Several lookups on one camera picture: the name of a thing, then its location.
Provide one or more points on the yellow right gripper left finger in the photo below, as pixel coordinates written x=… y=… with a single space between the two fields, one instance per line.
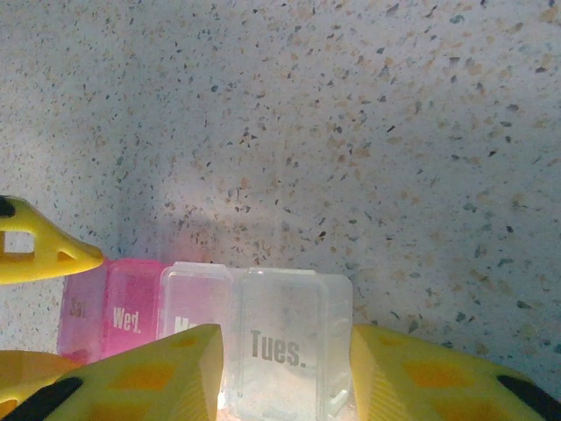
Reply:
x=144 y=381

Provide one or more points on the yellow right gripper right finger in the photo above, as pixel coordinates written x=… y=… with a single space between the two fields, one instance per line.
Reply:
x=438 y=386

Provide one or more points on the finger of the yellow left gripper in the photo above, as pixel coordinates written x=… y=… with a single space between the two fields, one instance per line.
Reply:
x=26 y=366
x=48 y=268

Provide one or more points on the light pink Sat pill box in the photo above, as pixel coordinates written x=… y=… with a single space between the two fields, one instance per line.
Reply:
x=81 y=316

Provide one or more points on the pink Wed pill box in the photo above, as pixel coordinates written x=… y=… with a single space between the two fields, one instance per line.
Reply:
x=131 y=289

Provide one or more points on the clear Mon pill box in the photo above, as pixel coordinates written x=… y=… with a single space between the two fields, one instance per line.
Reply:
x=193 y=294

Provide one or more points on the clear Tues pill box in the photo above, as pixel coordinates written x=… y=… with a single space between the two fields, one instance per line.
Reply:
x=285 y=307

